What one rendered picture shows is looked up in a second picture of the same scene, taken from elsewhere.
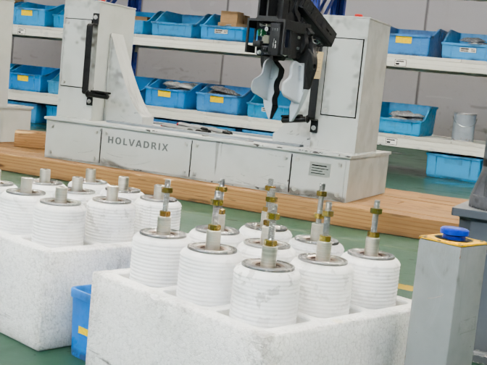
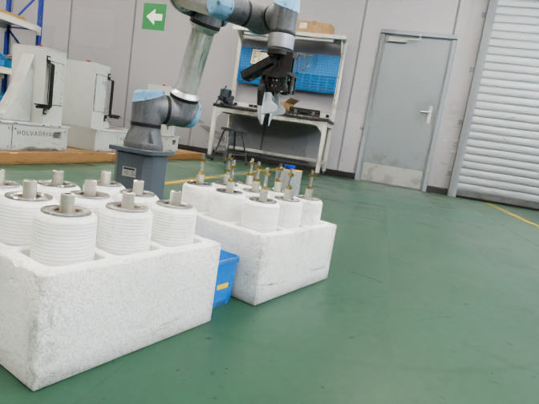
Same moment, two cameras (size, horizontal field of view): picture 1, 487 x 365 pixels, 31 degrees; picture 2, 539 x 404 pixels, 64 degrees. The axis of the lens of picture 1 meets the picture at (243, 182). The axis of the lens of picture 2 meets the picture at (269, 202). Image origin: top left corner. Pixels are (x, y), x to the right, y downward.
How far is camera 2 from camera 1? 2.01 m
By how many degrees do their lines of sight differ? 100
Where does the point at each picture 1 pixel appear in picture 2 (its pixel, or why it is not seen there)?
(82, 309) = (221, 272)
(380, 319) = not seen: hidden behind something
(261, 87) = (269, 108)
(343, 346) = not seen: hidden behind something
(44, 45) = not seen: outside the picture
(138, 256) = (275, 216)
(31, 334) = (205, 313)
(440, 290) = (296, 189)
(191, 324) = (314, 235)
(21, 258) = (196, 260)
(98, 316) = (267, 262)
